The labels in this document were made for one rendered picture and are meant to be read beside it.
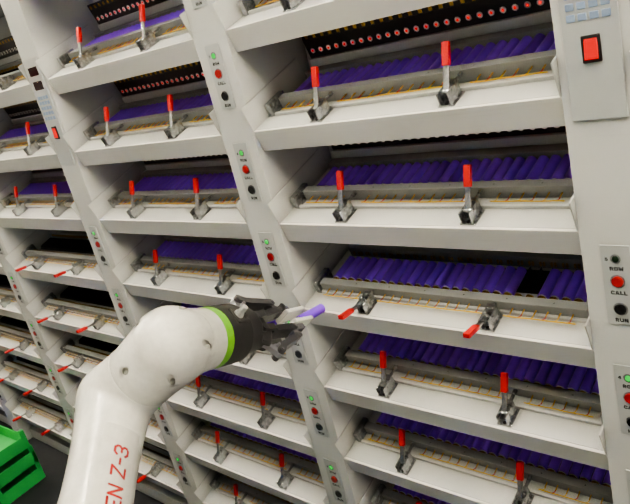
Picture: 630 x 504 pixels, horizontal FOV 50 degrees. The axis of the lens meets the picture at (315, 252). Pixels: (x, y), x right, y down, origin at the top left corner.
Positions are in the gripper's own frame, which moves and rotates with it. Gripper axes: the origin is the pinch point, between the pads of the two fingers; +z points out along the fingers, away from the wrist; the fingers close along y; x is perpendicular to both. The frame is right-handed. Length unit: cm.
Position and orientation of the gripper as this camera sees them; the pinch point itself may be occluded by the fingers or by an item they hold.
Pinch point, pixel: (294, 319)
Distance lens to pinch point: 123.8
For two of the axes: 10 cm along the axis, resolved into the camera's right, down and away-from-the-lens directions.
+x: -6.1, 7.2, 3.3
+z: 4.6, -0.2, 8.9
